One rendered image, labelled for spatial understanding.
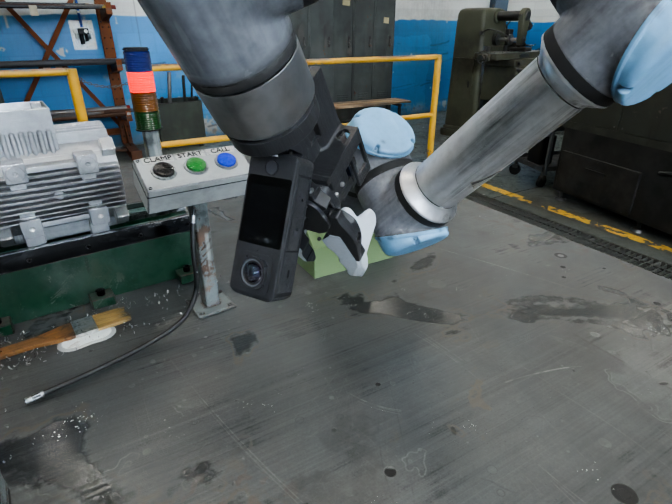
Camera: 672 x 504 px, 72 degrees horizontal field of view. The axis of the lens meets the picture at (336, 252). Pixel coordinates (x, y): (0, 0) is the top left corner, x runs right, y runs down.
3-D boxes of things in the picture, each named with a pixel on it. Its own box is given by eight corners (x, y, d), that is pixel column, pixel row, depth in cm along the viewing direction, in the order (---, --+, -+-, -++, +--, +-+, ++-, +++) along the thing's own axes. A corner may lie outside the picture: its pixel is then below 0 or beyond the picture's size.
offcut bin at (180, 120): (198, 139, 578) (189, 69, 542) (209, 146, 541) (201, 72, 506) (155, 144, 554) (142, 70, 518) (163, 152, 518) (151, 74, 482)
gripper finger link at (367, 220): (401, 240, 49) (365, 183, 43) (379, 288, 47) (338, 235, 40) (377, 237, 51) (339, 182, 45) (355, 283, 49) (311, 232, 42)
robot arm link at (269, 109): (260, 104, 27) (162, 90, 31) (287, 157, 31) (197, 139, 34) (317, 22, 30) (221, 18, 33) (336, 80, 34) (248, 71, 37)
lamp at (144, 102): (136, 113, 110) (133, 93, 108) (130, 110, 115) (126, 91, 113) (162, 111, 113) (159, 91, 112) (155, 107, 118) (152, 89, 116)
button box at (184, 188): (147, 215, 70) (147, 191, 66) (132, 182, 73) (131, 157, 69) (251, 194, 79) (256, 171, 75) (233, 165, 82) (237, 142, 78)
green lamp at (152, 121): (140, 132, 112) (136, 113, 110) (134, 128, 117) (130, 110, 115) (165, 129, 115) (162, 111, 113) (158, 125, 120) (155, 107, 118)
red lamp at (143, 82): (133, 93, 108) (129, 73, 106) (126, 91, 113) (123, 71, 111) (159, 91, 112) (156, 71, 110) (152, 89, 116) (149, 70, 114)
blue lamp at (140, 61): (129, 73, 106) (125, 51, 104) (123, 71, 111) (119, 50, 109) (156, 71, 110) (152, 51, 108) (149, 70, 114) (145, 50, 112)
